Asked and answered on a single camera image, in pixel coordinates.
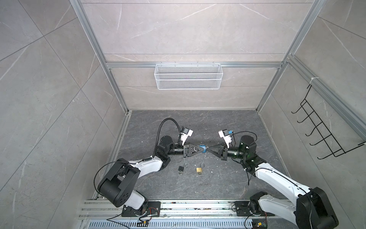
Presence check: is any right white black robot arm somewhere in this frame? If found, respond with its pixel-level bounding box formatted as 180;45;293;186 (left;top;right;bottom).
206;134;339;229

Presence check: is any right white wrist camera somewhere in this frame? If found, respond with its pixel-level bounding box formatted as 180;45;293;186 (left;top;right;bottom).
218;129;233;148

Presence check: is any black wire hook rack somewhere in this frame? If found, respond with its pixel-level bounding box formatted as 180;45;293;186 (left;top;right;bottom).
291;85;366;160

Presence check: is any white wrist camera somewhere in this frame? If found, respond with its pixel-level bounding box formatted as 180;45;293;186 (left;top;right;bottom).
179;127;193;145
218;129;233;148

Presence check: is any white slotted cable duct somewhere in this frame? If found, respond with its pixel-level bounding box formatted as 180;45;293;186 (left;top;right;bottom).
88;219;253;229

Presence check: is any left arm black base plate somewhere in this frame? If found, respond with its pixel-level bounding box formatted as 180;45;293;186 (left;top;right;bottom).
122;201;161;217

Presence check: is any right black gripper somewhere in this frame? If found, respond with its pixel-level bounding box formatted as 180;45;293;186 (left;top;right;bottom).
207;143;248;162

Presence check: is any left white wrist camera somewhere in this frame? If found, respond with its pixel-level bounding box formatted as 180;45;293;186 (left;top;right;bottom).
179;127;193;145

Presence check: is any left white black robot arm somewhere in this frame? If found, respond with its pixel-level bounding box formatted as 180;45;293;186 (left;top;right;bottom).
94;135;206;211

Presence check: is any teal blue padlock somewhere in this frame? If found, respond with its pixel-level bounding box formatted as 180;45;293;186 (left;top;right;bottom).
199;145;206;153

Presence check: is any aluminium mounting rail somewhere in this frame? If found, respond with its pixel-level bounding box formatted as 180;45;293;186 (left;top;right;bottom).
77;199;248;219

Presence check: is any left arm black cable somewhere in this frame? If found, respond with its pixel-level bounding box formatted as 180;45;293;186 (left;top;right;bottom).
152;117;182;158

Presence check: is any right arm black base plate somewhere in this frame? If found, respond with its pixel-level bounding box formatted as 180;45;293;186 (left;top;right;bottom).
231;200;275;217

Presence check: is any white wire mesh basket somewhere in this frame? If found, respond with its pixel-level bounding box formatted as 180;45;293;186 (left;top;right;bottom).
154;63;224;90

